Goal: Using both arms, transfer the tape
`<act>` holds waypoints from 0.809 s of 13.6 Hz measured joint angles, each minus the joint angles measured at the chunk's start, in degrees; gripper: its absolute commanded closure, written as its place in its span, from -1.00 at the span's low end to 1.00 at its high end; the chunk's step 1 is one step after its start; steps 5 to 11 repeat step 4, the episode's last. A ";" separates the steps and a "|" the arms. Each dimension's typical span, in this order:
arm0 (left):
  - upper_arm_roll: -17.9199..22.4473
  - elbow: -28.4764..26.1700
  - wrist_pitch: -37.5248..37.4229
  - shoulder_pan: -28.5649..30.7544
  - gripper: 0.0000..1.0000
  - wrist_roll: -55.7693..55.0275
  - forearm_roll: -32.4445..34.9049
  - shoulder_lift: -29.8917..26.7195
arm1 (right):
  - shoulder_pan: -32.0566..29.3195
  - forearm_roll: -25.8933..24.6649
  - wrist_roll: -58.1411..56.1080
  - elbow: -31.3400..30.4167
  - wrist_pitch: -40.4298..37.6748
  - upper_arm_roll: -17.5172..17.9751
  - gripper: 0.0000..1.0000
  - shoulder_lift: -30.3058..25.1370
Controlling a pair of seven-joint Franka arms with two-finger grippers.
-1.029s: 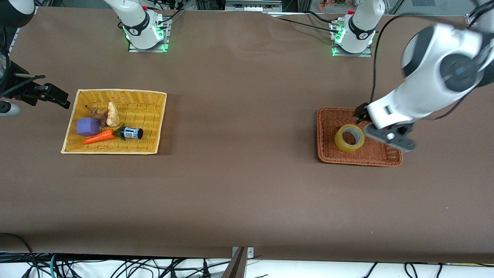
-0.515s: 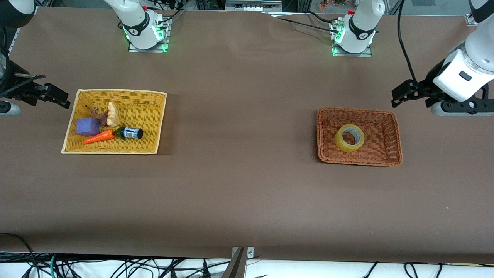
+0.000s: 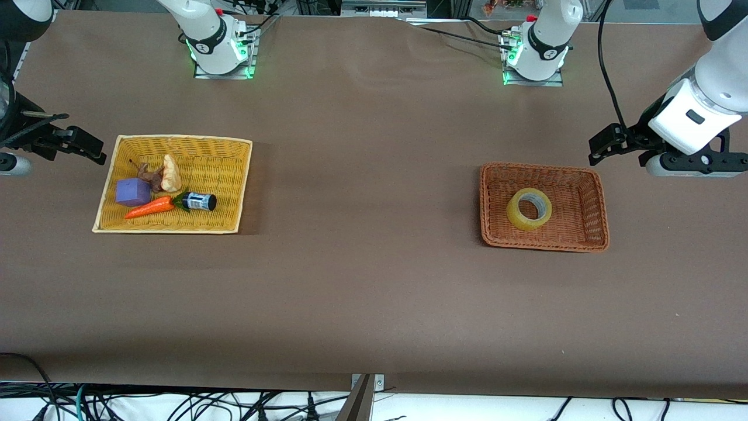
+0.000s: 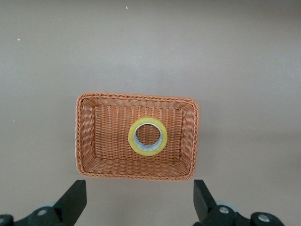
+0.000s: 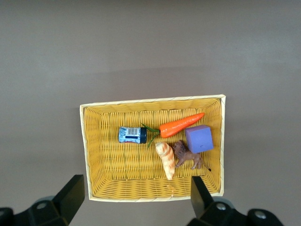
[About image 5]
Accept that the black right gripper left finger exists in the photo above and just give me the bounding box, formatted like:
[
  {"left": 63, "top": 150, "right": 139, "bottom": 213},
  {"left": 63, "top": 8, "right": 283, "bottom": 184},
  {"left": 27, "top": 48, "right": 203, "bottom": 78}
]
[{"left": 0, "top": 174, "right": 86, "bottom": 226}]

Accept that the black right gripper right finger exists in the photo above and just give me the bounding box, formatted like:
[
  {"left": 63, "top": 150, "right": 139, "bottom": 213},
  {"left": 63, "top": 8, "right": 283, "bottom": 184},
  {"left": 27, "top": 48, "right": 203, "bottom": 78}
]
[{"left": 187, "top": 176, "right": 285, "bottom": 226}]

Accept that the brown toy lion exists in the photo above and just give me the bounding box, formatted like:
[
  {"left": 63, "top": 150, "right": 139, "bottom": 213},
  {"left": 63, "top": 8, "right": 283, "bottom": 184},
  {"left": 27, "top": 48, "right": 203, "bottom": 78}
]
[{"left": 172, "top": 140, "right": 212, "bottom": 172}]

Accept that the toy bread loaf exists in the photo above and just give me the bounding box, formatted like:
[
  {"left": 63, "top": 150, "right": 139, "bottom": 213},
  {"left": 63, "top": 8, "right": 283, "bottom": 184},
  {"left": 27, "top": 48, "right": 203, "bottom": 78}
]
[{"left": 155, "top": 141, "right": 176, "bottom": 181}]

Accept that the yellow wicker basket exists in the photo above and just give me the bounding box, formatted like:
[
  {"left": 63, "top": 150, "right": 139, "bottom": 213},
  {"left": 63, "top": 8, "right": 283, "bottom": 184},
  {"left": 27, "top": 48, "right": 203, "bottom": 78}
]
[{"left": 79, "top": 94, "right": 227, "bottom": 203}]

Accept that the purple foam cube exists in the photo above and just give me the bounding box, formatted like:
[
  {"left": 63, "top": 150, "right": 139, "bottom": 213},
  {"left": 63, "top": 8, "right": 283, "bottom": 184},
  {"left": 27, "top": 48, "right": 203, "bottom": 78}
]
[{"left": 184, "top": 124, "right": 214, "bottom": 154}]

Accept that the orange toy carrot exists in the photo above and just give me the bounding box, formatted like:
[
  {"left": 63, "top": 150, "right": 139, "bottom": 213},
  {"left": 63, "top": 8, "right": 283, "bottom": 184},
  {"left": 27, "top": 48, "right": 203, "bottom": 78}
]
[{"left": 141, "top": 112, "right": 206, "bottom": 149}]

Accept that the small dark blue can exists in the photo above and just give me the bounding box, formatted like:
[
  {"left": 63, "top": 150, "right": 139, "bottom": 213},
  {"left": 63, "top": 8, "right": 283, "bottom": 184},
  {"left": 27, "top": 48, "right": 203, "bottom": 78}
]
[{"left": 118, "top": 126, "right": 148, "bottom": 145}]

